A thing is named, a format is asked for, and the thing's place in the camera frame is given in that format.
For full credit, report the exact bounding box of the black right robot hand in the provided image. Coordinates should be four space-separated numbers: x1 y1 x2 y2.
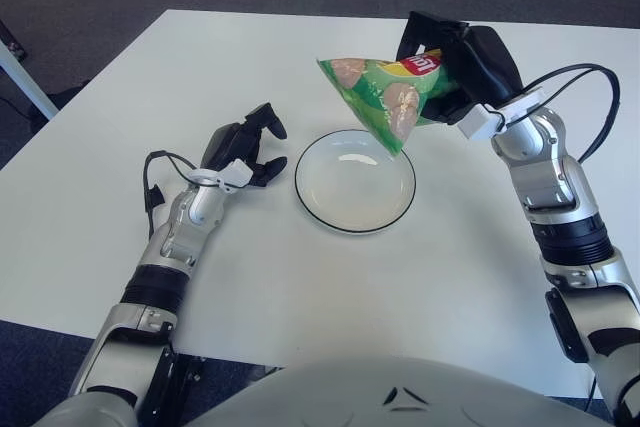
393 10 525 127

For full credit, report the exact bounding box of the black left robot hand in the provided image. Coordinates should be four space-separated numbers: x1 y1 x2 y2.
202 102 290 188

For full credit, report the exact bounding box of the green snack chips bag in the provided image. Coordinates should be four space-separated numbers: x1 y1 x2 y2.
314 48 461 157

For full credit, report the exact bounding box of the white plate black rim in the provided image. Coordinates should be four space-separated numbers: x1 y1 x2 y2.
293 129 417 236

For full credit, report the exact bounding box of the white table leg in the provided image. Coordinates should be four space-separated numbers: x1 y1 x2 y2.
0 39 61 121

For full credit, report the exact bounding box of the black caster foot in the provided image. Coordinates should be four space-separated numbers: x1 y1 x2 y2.
0 19 26 61

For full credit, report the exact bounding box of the grey robot torso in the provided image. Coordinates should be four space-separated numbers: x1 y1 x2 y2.
34 356 640 427

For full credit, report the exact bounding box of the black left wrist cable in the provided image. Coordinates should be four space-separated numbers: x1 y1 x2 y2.
142 149 221 238

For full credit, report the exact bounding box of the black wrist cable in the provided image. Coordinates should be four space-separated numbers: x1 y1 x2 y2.
142 149 221 238
492 63 622 164

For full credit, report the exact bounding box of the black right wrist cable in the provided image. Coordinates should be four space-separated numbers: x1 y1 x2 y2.
492 63 622 164

